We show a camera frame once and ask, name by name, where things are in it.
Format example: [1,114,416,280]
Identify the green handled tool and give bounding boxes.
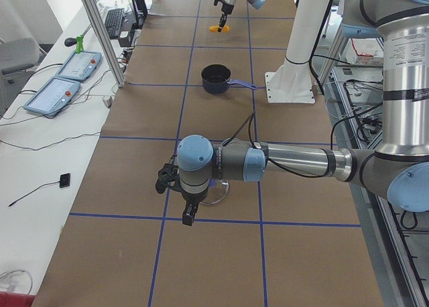
[64,25,92,54]

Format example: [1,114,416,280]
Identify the near teach pendant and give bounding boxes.
[23,76,80,118]

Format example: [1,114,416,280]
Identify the blue saucepan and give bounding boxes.
[201,64,257,95]

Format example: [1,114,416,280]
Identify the grey office chair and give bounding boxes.
[0,38,45,97]

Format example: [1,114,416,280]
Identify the aluminium frame post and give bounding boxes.
[81,0,125,88]

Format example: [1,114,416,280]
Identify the yellow corn cob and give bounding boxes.
[208,25,230,33]

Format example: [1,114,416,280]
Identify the far teach pendant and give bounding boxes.
[56,50,102,82]

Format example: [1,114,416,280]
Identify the white pedestal column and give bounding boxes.
[265,0,332,104]

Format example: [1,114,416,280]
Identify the white cable bundle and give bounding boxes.
[0,269,34,295]

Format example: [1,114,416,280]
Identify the teach pendant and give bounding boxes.
[23,76,80,118]
[56,50,102,82]

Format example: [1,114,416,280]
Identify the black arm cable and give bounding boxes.
[221,111,332,179]

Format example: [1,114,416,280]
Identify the glass lid blue knob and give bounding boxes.
[201,179,229,206]

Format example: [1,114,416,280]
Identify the black keyboard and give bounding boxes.
[105,8,124,39]

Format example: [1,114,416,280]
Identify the small black square sensor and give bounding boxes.
[59,173,71,188]

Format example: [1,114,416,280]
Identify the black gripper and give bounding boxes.
[182,189,208,225]
[217,2,234,32]

